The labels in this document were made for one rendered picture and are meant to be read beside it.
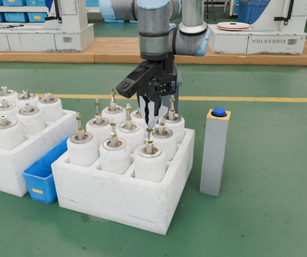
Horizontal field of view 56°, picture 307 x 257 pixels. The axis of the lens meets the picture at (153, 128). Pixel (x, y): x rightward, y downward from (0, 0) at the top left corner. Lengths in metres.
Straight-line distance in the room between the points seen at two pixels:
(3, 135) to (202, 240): 0.74
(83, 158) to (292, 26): 2.46
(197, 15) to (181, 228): 0.79
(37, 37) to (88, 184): 2.23
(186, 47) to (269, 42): 1.73
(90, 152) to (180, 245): 0.40
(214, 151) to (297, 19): 2.20
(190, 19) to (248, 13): 4.02
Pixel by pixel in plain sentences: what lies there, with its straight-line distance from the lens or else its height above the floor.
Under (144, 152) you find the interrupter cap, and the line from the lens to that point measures 0.85.
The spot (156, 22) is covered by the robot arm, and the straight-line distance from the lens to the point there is 0.71.
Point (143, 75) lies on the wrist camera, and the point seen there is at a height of 0.50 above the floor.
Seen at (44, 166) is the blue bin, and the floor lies 0.08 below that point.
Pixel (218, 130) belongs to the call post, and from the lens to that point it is 0.95.
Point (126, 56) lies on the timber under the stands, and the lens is 2.74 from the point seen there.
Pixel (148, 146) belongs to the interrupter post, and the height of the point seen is 0.27.
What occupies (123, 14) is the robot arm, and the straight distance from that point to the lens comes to 0.84.
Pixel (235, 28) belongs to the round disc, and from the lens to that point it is 2.91.
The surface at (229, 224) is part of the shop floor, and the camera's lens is 1.01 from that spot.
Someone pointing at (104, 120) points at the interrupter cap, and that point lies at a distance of 1.05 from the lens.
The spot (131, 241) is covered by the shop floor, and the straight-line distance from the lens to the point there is 0.94.
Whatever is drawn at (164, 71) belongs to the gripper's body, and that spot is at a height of 0.49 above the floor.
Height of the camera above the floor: 0.71
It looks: 28 degrees down
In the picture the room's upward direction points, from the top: straight up
